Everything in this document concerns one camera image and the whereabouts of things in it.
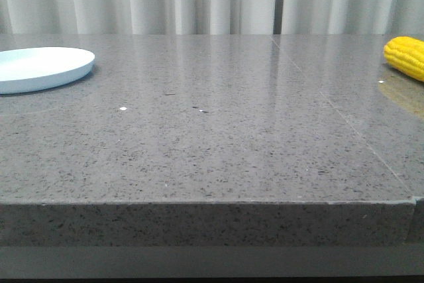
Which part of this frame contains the white round plate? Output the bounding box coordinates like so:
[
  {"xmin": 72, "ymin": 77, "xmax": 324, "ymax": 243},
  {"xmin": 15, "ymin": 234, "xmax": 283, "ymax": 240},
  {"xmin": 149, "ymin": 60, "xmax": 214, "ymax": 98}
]
[{"xmin": 1, "ymin": 47, "xmax": 95, "ymax": 95}]

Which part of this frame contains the yellow corn cob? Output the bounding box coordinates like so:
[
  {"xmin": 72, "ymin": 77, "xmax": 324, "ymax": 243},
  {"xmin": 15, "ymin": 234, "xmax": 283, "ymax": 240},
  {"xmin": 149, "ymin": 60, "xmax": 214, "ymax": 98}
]
[{"xmin": 383, "ymin": 36, "xmax": 423, "ymax": 82}]

